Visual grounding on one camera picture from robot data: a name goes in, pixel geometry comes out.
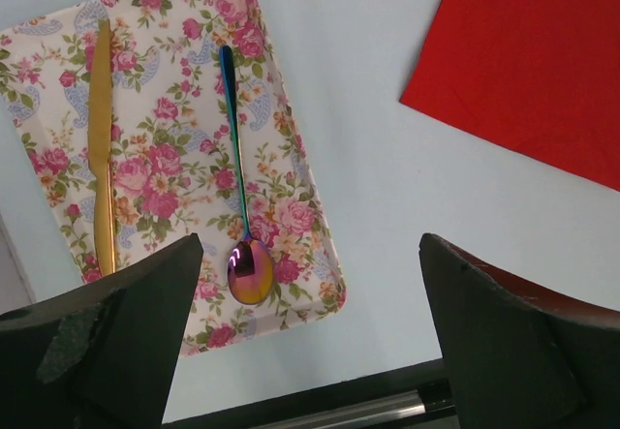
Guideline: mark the gold knife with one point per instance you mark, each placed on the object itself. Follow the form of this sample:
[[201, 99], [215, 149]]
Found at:
[[98, 149]]

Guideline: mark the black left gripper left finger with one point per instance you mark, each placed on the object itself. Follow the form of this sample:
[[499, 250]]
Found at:
[[102, 355]]

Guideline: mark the floral patterned tray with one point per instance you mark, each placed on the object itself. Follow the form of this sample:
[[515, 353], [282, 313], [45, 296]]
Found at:
[[172, 153]]

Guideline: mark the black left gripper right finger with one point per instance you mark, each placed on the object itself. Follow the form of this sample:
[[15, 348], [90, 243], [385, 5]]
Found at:
[[517, 354]]

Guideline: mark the red paper napkin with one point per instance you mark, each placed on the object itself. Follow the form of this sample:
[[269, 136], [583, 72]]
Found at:
[[537, 77]]

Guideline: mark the rainbow iridescent spoon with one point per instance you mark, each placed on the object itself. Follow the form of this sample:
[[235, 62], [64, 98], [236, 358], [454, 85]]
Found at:
[[249, 266]]

